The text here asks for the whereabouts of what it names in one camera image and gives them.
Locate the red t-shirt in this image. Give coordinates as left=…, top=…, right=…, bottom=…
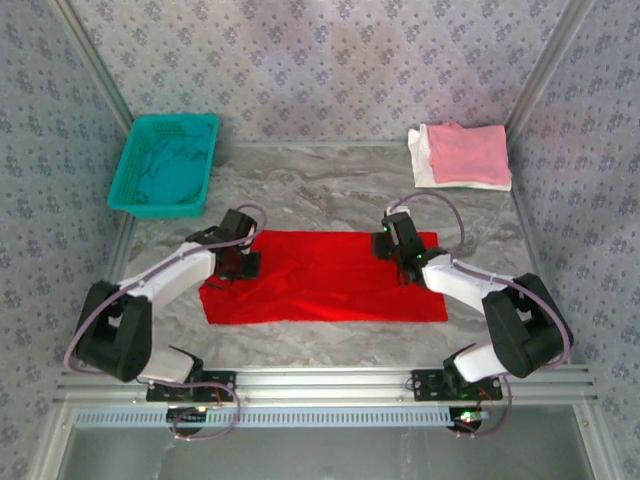
left=198, top=229, right=449, bottom=326

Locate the folded white t-shirt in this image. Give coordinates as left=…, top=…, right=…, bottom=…
left=407, top=123, right=513, bottom=192

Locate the teal plastic basket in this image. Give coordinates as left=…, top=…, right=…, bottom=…
left=107, top=113, right=221, bottom=221

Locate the teal t-shirt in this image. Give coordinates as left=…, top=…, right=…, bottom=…
left=137, top=123, right=216, bottom=205

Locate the folded pink t-shirt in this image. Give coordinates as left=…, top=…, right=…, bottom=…
left=425, top=121, right=512, bottom=186

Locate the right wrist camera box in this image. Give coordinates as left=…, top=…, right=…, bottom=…
left=381, top=211, right=417, bottom=246

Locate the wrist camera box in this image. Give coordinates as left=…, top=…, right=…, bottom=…
left=381, top=211, right=417, bottom=246
left=221, top=208, right=257, bottom=240

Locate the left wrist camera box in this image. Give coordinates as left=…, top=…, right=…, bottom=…
left=221, top=208, right=257, bottom=240

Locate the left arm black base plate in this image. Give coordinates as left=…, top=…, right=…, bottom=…
left=145, top=370, right=237, bottom=403

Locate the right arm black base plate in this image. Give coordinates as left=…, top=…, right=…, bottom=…
left=410, top=368, right=504, bottom=403

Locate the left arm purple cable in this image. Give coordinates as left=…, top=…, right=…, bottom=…
left=64, top=202, right=269, bottom=441

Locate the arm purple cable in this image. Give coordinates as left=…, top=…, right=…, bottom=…
left=64, top=202, right=269, bottom=441
left=389, top=192, right=574, bottom=440

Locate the aluminium mounting rail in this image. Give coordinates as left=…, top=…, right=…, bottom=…
left=54, top=366, right=599, bottom=404

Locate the grey slotted cable duct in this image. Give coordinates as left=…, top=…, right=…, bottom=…
left=72, top=405, right=454, bottom=430

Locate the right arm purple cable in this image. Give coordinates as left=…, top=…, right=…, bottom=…
left=389, top=192, right=574, bottom=440

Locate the aluminium frame post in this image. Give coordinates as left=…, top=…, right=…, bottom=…
left=503, top=0, right=597, bottom=134
left=49, top=0, right=139, bottom=129

